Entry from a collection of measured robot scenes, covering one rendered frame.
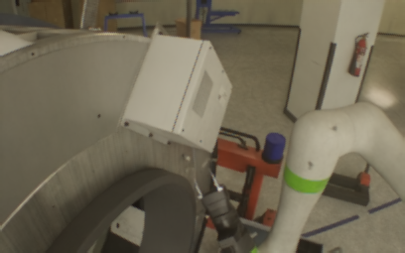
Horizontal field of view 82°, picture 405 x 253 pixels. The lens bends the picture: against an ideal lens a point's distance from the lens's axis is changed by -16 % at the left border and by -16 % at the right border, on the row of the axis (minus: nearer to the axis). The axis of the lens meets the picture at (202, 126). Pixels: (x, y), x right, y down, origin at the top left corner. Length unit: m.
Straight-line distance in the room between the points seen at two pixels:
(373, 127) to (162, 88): 0.48
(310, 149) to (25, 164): 0.51
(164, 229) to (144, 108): 0.69
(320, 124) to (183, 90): 0.28
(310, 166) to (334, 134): 0.09
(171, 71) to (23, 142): 0.28
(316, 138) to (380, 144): 0.17
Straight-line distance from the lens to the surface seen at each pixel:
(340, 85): 3.63
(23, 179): 0.40
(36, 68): 0.37
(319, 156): 0.59
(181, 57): 0.51
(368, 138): 0.68
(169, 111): 0.48
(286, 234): 0.79
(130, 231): 1.26
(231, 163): 1.66
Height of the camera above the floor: 1.94
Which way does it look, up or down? 32 degrees down
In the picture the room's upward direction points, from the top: 3 degrees clockwise
